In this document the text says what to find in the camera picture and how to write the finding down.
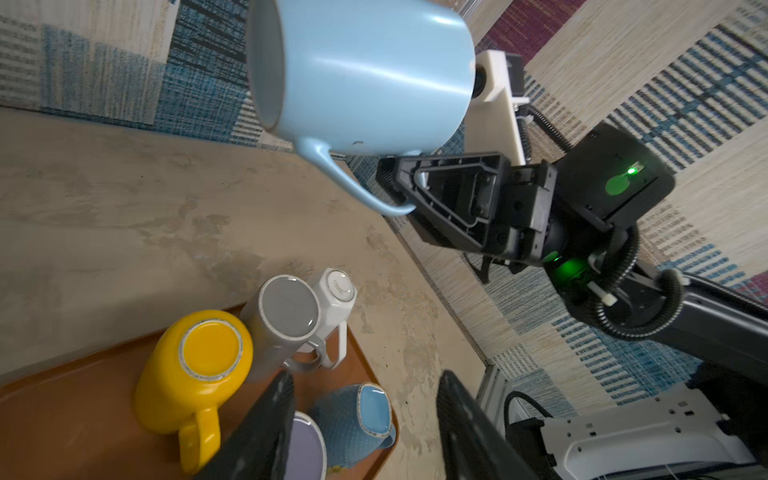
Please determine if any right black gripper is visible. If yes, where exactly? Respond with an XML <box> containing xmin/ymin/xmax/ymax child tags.
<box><xmin>376</xmin><ymin>153</ymin><xmax>557</xmax><ymax>285</ymax></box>

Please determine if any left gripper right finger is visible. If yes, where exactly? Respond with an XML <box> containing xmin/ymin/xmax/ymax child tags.
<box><xmin>436</xmin><ymin>370</ymin><xmax>536</xmax><ymax>480</ymax></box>

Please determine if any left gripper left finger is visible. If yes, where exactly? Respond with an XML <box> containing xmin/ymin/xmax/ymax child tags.
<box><xmin>197</xmin><ymin>371</ymin><xmax>296</xmax><ymax>479</ymax></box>

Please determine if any yellow mug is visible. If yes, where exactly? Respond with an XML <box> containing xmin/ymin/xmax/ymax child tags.
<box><xmin>133</xmin><ymin>310</ymin><xmax>253</xmax><ymax>474</ymax></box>

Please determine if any light blue mug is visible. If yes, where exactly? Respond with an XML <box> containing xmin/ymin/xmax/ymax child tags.
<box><xmin>245</xmin><ymin>0</ymin><xmax>476</xmax><ymax>217</ymax></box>

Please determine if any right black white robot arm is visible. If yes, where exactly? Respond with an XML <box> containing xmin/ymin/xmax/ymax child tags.
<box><xmin>376</xmin><ymin>119</ymin><xmax>767</xmax><ymax>479</ymax></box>

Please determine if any lavender mug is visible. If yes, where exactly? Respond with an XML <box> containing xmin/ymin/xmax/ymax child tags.
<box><xmin>283</xmin><ymin>411</ymin><xmax>327</xmax><ymax>480</ymax></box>

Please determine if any teal blue mug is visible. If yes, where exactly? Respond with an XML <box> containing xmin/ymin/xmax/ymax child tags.
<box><xmin>309</xmin><ymin>383</ymin><xmax>397</xmax><ymax>470</ymax></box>

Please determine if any grey mug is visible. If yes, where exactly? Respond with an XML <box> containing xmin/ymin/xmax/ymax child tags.
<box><xmin>238</xmin><ymin>274</ymin><xmax>327</xmax><ymax>383</ymax></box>

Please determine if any white mug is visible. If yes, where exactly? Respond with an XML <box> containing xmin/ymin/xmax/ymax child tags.
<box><xmin>284</xmin><ymin>267</ymin><xmax>357</xmax><ymax>373</ymax></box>

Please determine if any brown rectangular tray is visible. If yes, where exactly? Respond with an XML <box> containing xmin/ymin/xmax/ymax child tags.
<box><xmin>1</xmin><ymin>330</ymin><xmax>376</xmax><ymax>479</ymax></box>

